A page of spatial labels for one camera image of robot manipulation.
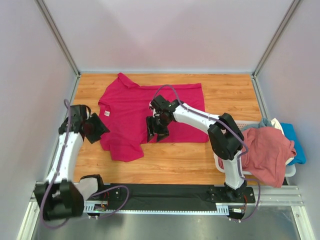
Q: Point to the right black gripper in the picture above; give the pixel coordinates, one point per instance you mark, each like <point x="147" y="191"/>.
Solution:
<point x="162" y="134"/>

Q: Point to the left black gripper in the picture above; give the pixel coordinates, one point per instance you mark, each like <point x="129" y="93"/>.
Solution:
<point x="101" y="128"/>

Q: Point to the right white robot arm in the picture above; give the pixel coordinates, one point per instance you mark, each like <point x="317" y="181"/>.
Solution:
<point x="225" y="137"/>

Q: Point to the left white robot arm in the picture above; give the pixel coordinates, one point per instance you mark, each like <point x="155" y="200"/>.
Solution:
<point x="58" y="197"/>

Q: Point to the black base mat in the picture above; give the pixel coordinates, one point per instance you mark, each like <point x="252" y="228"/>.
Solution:
<point x="118" y="195"/>

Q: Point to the dusty pink t shirt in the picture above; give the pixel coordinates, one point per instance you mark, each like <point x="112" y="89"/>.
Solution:
<point x="268" y="152"/>

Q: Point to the cream white t shirt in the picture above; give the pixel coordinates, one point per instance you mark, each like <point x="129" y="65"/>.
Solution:
<point x="277" y="125"/>

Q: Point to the white slotted cable duct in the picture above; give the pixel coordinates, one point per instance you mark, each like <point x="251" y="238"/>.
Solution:
<point x="93" y="208"/>

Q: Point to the aluminium frame rail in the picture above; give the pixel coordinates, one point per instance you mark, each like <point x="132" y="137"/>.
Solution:
<point x="269" y="196"/>

